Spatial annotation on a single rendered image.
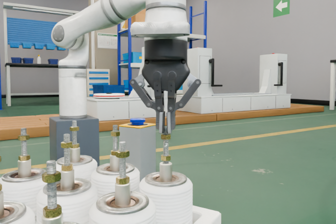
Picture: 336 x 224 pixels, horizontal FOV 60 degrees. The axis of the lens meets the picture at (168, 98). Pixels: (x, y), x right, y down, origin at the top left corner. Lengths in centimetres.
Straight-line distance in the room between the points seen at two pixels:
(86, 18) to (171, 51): 53
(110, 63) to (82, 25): 608
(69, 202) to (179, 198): 17
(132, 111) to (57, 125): 179
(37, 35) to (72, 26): 558
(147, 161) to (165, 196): 28
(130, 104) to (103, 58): 434
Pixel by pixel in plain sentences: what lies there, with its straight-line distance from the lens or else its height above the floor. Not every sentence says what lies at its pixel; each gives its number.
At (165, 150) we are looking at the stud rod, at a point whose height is 30.
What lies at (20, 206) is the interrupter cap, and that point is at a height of 25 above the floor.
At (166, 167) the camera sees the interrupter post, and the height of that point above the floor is 28.
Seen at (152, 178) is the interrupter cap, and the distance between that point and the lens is 54.
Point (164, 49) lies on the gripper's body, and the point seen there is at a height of 48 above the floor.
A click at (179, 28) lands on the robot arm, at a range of 44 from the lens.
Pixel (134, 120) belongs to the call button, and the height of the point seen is 33.
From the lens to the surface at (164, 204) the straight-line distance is 51.
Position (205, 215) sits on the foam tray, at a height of 18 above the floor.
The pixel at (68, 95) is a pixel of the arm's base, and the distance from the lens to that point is 103.
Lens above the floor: 43
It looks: 3 degrees down
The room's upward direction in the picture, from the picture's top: straight up
